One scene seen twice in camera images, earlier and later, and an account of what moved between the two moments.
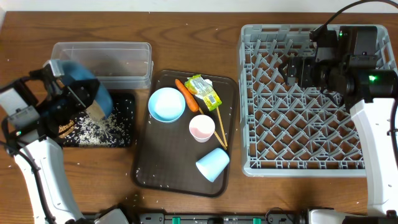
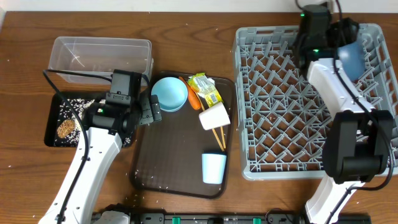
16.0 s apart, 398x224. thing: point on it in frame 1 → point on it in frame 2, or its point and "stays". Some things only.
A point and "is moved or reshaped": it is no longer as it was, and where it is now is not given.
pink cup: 202,127 → 214,117
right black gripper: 306,64 → 350,33
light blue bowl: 166,105 is moved or reshaped
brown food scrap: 66,129 stays
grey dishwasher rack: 289,130 stays
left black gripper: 73,91 → 152,115
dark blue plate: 74,70 is moved or reshaped
